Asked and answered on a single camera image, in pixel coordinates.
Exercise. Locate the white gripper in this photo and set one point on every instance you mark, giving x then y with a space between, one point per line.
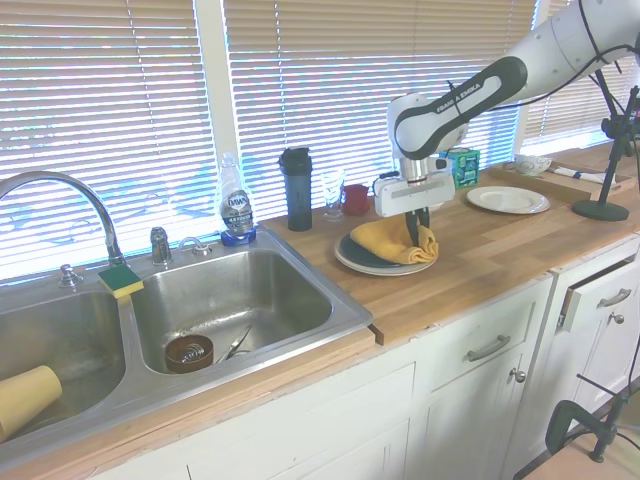
415 195

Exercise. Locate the yellow terry cloth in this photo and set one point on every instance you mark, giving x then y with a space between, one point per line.
380 240

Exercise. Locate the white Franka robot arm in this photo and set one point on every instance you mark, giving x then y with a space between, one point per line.
450 115

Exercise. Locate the cream dinner plate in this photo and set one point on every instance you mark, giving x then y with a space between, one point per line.
380 272

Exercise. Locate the dark blue plate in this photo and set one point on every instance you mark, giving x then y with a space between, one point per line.
352 251

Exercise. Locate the white dinner plate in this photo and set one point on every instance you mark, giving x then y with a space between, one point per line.
507 200

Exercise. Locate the red mug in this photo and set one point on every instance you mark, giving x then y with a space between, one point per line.
356 201

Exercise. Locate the green cardboard box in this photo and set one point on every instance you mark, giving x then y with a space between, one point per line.
467 170

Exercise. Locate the clear stemmed glass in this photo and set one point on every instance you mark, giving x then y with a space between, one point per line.
333 192

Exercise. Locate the black shaker bottle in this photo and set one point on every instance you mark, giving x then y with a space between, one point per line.
299 195

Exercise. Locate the small patterned bowl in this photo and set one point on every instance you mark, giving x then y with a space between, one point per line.
532 165

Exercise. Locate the wooden tray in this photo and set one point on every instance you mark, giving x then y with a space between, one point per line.
562 185

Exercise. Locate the white rolled napkin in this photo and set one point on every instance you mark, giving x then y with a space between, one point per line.
580 175

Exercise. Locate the white window blind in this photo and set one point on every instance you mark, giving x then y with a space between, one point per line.
560 125
325 75
100 100

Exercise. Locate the round metal cabinet knob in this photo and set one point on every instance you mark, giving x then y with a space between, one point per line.
618 318
519 376

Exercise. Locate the Dawn dish soap bottle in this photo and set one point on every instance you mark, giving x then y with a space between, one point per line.
236 205

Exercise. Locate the white open drawer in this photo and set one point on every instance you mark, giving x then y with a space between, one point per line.
595 295

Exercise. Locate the stainless steel double sink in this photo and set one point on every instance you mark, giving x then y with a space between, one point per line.
235 295

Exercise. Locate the metal tongs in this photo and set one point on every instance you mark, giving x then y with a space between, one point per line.
235 345

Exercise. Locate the white kitchen counter cabinet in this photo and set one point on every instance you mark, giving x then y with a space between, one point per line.
325 425

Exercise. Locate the chrome sink sprayer loop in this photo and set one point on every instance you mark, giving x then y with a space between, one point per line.
195 247

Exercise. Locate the dark green table clamp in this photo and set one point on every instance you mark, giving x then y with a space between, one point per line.
560 425

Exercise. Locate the metal coil whisk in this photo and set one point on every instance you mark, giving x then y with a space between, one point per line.
194 351

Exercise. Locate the brown bowl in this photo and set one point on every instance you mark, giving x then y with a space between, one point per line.
187 366

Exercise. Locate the yellow green sponge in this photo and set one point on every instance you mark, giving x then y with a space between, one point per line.
120 281

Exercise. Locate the chrome gooseneck faucet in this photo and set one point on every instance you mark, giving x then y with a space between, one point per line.
102 215

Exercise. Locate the chrome sink soap pump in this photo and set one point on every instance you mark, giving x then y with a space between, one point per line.
69 277

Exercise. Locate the yellow plastic cup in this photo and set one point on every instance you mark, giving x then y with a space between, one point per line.
27 400

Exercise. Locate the black round-base camera stand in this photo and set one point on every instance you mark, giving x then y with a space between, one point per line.
600 210

